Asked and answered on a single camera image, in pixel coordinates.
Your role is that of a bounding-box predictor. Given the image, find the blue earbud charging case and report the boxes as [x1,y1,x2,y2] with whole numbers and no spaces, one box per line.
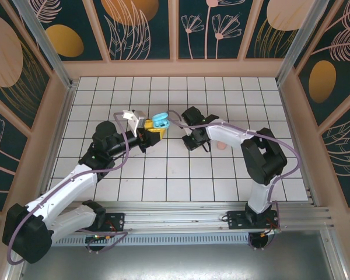
[150,112,172,130]

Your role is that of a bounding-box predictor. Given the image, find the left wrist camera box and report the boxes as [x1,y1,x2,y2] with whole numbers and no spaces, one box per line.
[122,109,147,135]

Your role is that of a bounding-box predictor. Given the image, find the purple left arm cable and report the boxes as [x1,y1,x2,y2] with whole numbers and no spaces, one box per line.
[6,112,135,265]

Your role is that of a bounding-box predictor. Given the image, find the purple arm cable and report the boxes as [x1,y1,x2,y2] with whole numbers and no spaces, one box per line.
[6,112,135,265]
[166,110,301,228]

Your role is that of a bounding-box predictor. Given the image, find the aluminium side rail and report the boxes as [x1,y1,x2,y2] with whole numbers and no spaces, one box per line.
[276,81,320,205]
[39,83,78,205]

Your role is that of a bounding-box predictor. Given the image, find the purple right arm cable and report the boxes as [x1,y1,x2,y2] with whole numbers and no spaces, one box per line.
[166,110,301,228]

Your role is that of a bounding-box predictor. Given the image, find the pink flowers wall panel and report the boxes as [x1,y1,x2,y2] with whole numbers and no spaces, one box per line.
[177,0,251,61]

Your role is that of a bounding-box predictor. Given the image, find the orange disc leaves wall panel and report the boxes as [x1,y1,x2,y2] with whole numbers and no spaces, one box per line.
[92,0,176,61]

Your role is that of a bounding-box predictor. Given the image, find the yellow oval wall panel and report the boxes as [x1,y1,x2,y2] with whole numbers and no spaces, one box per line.
[31,0,111,62]

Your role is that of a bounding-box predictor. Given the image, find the perforated metal cable tray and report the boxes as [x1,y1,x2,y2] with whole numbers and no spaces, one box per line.
[51,234,253,246]

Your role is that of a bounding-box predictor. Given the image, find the aluminium corner post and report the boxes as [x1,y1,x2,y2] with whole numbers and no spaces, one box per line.
[13,0,75,90]
[275,0,327,87]

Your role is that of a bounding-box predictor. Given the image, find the pink flower wall panel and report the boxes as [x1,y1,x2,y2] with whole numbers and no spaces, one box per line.
[0,89,30,215]

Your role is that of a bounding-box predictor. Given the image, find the short purple cable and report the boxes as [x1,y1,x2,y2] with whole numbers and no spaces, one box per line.
[86,230,130,254]

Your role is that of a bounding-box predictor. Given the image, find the pale disc wall panel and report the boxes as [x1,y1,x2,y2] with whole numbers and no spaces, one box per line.
[243,0,317,60]
[0,10,53,131]

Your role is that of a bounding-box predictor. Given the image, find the sheet metal base plate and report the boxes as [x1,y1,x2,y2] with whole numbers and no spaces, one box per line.
[5,233,348,280]

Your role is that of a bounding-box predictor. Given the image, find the orange oval feather wall panel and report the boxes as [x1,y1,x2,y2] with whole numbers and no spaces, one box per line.
[293,0,350,128]

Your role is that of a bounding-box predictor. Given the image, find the pink feather wall panel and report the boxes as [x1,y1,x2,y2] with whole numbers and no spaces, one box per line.
[317,84,350,209]

